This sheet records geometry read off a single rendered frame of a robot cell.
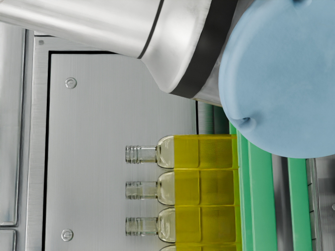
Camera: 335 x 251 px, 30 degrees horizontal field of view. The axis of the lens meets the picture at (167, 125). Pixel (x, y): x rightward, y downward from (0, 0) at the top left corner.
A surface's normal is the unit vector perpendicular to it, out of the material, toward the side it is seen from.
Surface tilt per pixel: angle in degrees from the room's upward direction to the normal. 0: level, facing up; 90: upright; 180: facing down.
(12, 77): 90
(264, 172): 90
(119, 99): 90
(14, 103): 90
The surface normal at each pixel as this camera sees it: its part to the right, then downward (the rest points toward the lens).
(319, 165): 0.04, -0.26
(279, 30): 0.16, 0.55
